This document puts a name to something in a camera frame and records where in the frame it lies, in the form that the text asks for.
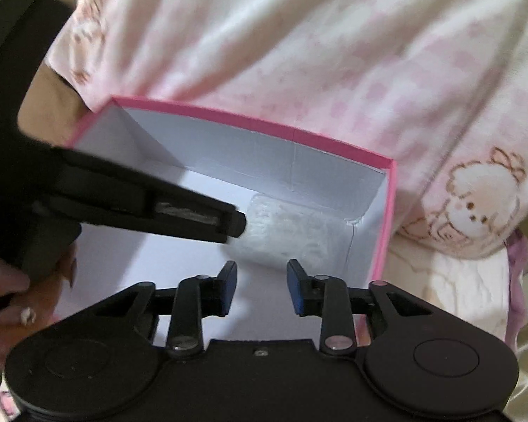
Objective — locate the clear plastic packet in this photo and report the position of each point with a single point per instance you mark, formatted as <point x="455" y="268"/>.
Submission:
<point x="278" y="231"/>

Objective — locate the person's left hand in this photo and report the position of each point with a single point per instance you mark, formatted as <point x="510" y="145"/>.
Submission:
<point x="32" y="304"/>

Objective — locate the pink cardboard box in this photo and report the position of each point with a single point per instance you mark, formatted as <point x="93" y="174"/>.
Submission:
<point x="232" y="158"/>

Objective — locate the pink bunny print quilt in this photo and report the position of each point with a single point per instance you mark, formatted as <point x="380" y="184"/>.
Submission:
<point x="440" y="86"/>

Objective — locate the white red bear blanket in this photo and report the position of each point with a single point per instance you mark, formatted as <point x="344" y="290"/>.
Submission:
<point x="491" y="293"/>

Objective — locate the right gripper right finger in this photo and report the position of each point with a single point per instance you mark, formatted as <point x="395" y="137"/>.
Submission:
<point x="326" y="297"/>

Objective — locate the brown pillow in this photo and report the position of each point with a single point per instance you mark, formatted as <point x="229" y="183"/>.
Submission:
<point x="51" y="108"/>

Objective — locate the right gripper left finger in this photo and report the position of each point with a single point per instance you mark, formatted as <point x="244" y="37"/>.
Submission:
<point x="196" y="298"/>

